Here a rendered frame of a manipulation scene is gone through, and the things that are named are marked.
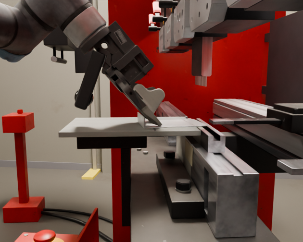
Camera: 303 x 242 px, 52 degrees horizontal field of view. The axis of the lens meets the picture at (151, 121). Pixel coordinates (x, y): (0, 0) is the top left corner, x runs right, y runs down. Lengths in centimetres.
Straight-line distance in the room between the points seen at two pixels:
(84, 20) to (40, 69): 308
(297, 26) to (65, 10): 99
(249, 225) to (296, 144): 34
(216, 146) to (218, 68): 104
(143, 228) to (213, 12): 32
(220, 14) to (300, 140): 42
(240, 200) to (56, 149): 333
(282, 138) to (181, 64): 81
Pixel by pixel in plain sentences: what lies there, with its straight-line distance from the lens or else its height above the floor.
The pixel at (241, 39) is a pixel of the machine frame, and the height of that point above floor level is 126.
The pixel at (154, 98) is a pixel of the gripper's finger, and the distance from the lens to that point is 60.
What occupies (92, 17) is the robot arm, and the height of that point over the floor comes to 121.
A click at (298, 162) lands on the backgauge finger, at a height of 100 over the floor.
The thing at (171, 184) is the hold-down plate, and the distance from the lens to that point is 58.
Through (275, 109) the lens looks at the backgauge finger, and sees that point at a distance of 76.
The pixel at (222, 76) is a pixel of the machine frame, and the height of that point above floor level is 109.
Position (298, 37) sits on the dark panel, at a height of 124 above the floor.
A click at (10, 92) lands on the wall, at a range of 385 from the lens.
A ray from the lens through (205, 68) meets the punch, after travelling 62.
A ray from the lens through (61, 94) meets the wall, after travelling 357.
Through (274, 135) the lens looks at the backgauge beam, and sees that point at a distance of 87.
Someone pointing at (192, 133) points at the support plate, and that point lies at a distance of 58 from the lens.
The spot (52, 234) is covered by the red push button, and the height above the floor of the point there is 81.
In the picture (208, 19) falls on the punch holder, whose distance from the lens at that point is 43.
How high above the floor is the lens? 111
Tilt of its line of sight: 9 degrees down
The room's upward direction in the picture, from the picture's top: straight up
